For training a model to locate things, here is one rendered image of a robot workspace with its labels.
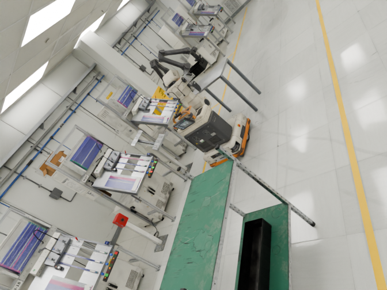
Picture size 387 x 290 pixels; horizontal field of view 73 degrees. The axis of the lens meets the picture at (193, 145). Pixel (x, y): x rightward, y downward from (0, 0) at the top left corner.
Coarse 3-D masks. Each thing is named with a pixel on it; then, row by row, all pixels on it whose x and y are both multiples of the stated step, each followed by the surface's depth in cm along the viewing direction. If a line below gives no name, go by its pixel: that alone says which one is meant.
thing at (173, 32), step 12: (168, 24) 690; (180, 24) 719; (192, 24) 741; (168, 36) 719; (180, 36) 707; (192, 36) 703; (204, 36) 691; (204, 48) 722; (216, 48) 708; (192, 60) 756
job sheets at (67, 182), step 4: (64, 180) 385; (68, 180) 382; (68, 184) 391; (72, 184) 388; (76, 184) 386; (72, 188) 399; (76, 188) 395; (80, 188) 392; (80, 192) 403; (88, 192) 395; (96, 196) 399
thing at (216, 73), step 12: (228, 60) 388; (216, 72) 385; (240, 72) 398; (204, 84) 396; (228, 84) 370; (252, 84) 409; (216, 96) 450; (240, 96) 380; (228, 108) 460; (252, 108) 390
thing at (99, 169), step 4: (108, 152) 413; (104, 156) 409; (108, 156) 408; (104, 160) 403; (100, 164) 398; (96, 168) 393; (100, 168) 392; (96, 172) 387; (100, 172) 391; (96, 176) 394
